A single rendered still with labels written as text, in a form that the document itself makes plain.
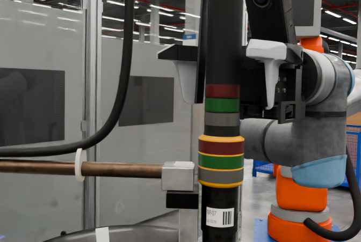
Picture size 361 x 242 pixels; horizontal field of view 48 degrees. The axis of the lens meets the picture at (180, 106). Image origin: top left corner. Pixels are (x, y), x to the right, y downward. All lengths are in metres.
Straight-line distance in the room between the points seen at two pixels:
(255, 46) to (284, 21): 0.13
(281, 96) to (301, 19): 3.86
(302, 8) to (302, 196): 1.88
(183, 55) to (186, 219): 0.16
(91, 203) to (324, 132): 0.80
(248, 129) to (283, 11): 0.27
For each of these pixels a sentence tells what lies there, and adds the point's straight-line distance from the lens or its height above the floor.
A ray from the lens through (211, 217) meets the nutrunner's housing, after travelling 0.38.
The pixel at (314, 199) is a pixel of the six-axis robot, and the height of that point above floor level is 0.52.
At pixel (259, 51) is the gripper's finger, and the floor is 1.65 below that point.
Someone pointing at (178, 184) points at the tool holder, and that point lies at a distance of 0.38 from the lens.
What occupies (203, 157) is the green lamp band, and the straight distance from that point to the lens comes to 0.37.
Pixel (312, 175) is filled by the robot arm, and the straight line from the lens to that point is 0.60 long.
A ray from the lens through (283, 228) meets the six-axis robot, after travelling 4.38.
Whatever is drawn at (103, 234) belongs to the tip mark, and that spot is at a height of 1.42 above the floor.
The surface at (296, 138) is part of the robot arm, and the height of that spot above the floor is 1.55.
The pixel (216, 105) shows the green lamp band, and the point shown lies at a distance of 0.36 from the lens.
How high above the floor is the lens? 1.62
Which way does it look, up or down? 3 degrees down
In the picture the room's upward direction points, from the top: 1 degrees clockwise
